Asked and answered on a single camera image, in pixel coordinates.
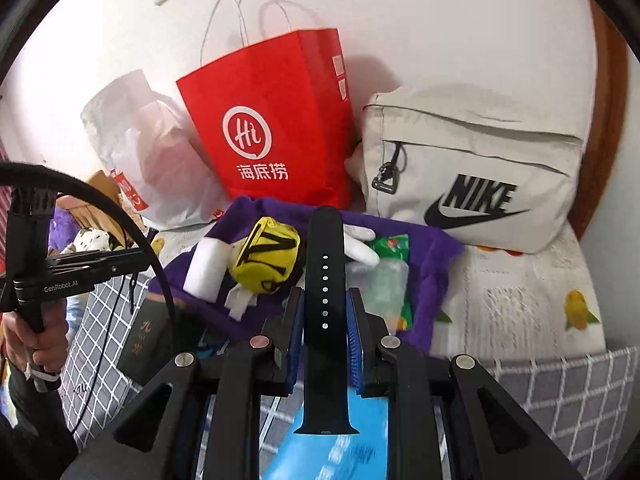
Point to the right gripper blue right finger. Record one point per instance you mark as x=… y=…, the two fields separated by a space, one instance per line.
x=357 y=326

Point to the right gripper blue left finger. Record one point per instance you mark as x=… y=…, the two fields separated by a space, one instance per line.
x=293 y=326

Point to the translucent organza pouch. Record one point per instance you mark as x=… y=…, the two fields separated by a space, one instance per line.
x=382 y=288

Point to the yellow fabric pouch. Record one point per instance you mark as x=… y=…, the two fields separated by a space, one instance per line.
x=267 y=256

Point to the white tissue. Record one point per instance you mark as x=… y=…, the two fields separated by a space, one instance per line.
x=239 y=298

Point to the white glove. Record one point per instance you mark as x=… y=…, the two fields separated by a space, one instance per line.
x=355 y=245

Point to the green wet wipe packet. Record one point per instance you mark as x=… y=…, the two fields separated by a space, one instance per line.
x=396 y=247

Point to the blue tissue pack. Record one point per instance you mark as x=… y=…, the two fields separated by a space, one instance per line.
x=285 y=454

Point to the person left hand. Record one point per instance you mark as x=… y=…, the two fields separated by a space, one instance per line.
x=49 y=349

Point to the colourful bedding pile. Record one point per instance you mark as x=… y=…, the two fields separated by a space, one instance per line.
x=83 y=229

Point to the dark green tea tin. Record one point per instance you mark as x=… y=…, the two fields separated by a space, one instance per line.
x=153 y=340

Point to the white Miniso plastic bag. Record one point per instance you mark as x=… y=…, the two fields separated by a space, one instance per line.
x=146 y=146

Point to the red Haidilao paper bag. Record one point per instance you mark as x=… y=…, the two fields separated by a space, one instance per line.
x=275 y=118

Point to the beige Nike pouch bag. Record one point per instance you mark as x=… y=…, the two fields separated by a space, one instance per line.
x=485 y=168

